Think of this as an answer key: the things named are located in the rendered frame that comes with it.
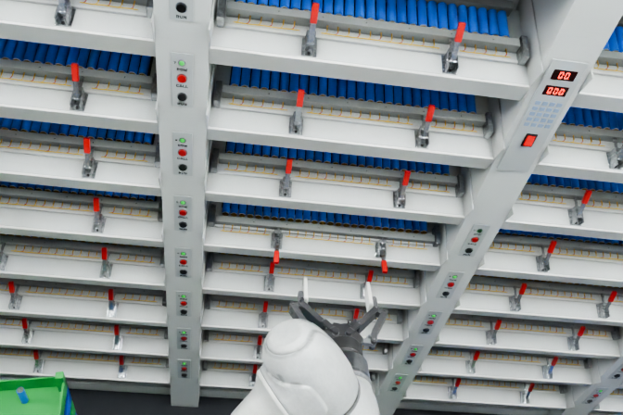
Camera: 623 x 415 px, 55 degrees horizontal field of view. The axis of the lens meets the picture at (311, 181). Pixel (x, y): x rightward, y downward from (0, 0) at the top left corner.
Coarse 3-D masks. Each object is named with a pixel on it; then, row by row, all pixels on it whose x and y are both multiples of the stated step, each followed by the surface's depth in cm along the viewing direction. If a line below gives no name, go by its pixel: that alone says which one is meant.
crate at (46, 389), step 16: (0, 384) 156; (16, 384) 157; (32, 384) 159; (48, 384) 160; (64, 384) 157; (0, 400) 156; (16, 400) 157; (32, 400) 158; (48, 400) 158; (64, 400) 157
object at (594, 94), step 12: (612, 36) 119; (612, 48) 118; (600, 60) 117; (612, 60) 117; (600, 72) 116; (612, 72) 117; (588, 84) 115; (600, 84) 116; (612, 84) 116; (576, 96) 115; (588, 96) 115; (600, 96) 115; (612, 96) 115; (600, 108) 118; (612, 108) 118
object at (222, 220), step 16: (224, 224) 148; (240, 224) 148; (256, 224) 148; (272, 224) 149; (288, 224) 149; (304, 224) 150; (320, 224) 151; (400, 240) 153; (416, 240) 153; (432, 240) 153
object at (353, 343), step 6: (336, 324) 117; (342, 324) 118; (348, 324) 118; (324, 330) 116; (342, 330) 116; (330, 336) 115; (336, 336) 112; (342, 336) 111; (348, 336) 112; (354, 336) 115; (360, 336) 116; (336, 342) 111; (342, 342) 110; (348, 342) 110; (354, 342) 111; (360, 342) 114; (342, 348) 109; (348, 348) 109; (354, 348) 110; (360, 348) 111; (360, 354) 110
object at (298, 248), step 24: (216, 240) 147; (240, 240) 148; (264, 240) 149; (288, 240) 150; (312, 240) 151; (336, 240) 152; (360, 240) 153; (360, 264) 155; (408, 264) 153; (432, 264) 153
